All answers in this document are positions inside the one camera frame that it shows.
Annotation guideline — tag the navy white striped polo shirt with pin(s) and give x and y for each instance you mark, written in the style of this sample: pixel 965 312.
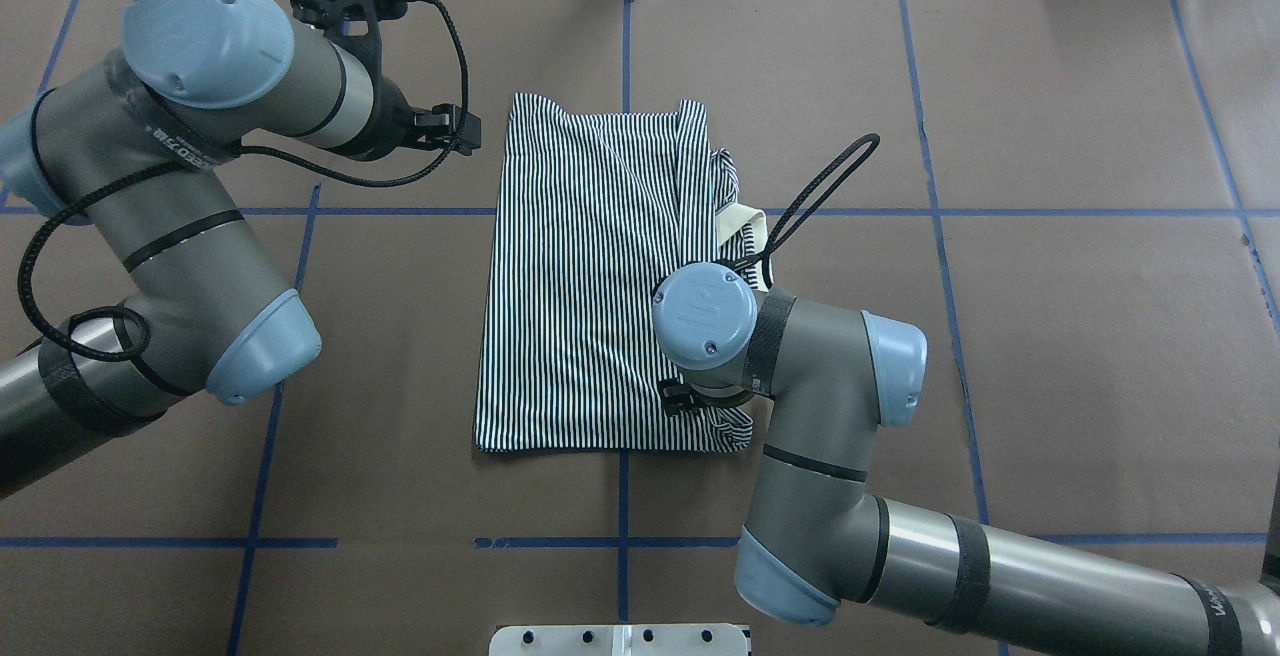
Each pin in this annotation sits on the navy white striped polo shirt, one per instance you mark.
pixel 594 211

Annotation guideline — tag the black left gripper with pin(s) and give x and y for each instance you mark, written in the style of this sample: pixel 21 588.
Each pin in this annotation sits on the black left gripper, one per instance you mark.
pixel 388 122

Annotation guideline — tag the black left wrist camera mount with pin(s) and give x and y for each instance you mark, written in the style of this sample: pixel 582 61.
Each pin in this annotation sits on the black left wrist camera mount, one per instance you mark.
pixel 353 25

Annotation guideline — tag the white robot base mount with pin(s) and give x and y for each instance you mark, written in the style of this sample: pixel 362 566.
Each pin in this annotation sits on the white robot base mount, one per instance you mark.
pixel 623 639

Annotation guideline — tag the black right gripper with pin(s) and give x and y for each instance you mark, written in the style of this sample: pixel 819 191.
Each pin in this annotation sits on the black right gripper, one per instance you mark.
pixel 679 400

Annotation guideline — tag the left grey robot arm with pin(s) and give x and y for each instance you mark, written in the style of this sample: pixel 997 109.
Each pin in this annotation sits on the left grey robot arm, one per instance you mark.
pixel 131 148

